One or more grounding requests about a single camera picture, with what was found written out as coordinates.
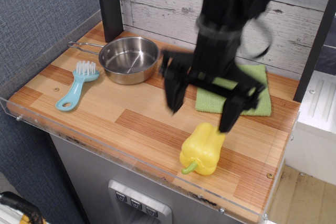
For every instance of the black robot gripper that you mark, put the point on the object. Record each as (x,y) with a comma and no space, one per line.
(211,67)

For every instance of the yellow toy bell pepper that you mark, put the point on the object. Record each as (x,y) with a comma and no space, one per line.
(201,150)

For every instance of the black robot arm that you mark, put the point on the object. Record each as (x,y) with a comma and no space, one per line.
(228,15)

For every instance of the green towel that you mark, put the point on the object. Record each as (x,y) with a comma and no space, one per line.
(207,101)

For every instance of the small steel pan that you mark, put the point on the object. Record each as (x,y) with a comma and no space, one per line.
(127,60)

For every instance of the clear acrylic table guard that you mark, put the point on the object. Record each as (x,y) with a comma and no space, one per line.
(129,126)

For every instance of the light blue dish brush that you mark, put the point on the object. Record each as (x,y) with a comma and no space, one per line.
(85,71)

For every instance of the white appliance on right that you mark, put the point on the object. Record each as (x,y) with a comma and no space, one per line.
(311,147)

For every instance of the silver button panel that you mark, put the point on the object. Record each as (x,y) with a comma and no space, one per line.
(132,206)

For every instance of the grey metal cabinet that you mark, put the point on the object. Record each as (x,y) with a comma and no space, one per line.
(90,174)

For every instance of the yellow and black object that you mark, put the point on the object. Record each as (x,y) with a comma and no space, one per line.
(15,209)

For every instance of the black vertical post right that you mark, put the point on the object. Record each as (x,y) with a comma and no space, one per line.
(316,48)

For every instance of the black vertical post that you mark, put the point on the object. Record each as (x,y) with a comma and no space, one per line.
(316,48)
(111,19)

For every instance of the black vertical post left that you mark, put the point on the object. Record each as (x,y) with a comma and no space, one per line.
(111,19)

